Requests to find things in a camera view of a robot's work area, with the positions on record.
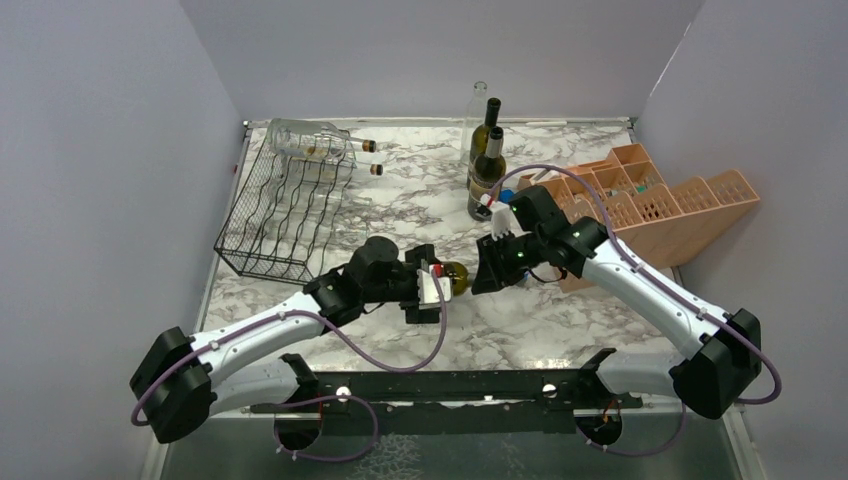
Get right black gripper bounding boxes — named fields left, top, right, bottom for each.
left=472, top=228, right=546, bottom=294

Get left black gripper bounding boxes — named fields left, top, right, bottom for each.
left=362, top=247, right=443, bottom=323

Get wine bottle silver foil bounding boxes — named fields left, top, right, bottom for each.
left=467, top=126, right=506, bottom=221
left=442, top=261, right=471, bottom=297

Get dark green wine bottle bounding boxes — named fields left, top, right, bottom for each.
left=466, top=97, right=501, bottom=189

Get clear glass bottle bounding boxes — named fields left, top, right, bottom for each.
left=459, top=81, right=488, bottom=165

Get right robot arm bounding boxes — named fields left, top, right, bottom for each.
left=471, top=186, right=764, bottom=419

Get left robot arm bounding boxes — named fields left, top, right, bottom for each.
left=129, top=236, right=468, bottom=444

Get bottle with brown cap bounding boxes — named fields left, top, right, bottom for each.
left=349, top=138, right=378, bottom=153

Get clear bottle in rack top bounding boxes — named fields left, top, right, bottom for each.
left=266, top=118, right=352, bottom=160

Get blue rectangular small box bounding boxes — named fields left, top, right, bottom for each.
left=498, top=189, right=515, bottom=203

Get pink plastic organizer basket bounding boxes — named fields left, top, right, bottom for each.
left=518, top=144, right=760, bottom=270

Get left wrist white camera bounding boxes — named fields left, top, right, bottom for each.
left=417, top=263, right=453, bottom=309

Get wrist white camera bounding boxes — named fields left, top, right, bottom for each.
left=417, top=263, right=453, bottom=309
left=480, top=193, right=514, bottom=241

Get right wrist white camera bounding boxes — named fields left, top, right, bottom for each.
left=480, top=193, right=514, bottom=241

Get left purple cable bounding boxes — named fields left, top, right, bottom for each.
left=130, top=268, right=450, bottom=428

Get purple cable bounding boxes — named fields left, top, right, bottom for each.
left=486, top=164, right=783, bottom=407
left=130, top=268, right=450, bottom=428

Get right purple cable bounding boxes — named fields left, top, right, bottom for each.
left=486, top=164, right=783, bottom=407

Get black wire wine rack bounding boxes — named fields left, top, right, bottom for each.
left=214, top=132, right=358, bottom=285

